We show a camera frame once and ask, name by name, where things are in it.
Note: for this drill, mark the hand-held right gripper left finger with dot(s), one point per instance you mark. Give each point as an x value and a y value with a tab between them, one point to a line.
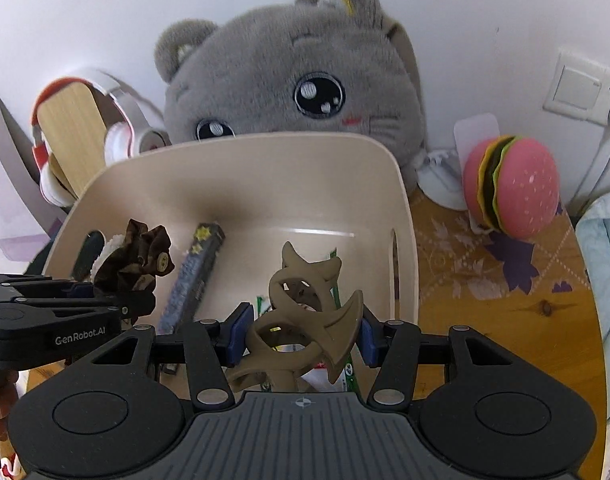
240	335

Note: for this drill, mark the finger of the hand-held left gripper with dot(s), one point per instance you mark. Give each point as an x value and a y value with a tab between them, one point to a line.
35	284
135	307

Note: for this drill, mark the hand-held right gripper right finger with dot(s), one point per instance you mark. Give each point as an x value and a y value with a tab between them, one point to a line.
371	340

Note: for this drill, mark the brown scrunchie with buttons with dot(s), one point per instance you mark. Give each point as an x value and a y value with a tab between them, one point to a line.
145	250

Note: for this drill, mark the brown hair claw clip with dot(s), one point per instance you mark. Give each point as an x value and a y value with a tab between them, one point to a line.
305	280

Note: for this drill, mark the beige plastic basket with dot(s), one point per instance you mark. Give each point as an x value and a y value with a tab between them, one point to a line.
285	185

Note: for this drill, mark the wooden desktop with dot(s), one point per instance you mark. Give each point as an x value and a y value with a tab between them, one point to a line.
485	340

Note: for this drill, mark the person's left hand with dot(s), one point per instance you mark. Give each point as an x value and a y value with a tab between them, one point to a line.
0	400

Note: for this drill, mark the dark box with stars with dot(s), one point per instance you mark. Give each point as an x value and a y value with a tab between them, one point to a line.
195	270

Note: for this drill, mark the grey flat panel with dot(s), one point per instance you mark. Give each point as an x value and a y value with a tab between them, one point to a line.
10	150

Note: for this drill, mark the light wooden board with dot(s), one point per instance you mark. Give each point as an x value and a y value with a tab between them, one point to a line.
70	120

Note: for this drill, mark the white desk stand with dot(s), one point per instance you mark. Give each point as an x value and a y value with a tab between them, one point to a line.
445	180

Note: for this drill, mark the white red headphones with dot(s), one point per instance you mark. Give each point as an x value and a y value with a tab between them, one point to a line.
120	90

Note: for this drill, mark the pink hamburger toy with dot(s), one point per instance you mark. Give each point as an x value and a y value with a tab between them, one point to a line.
525	185

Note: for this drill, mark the light blue cloth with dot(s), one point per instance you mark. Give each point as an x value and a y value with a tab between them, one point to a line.
605	280

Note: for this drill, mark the grey cat plush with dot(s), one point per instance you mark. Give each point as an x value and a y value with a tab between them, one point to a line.
285	60

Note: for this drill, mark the white wall switch socket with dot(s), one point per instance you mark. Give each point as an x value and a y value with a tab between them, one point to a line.
580	85

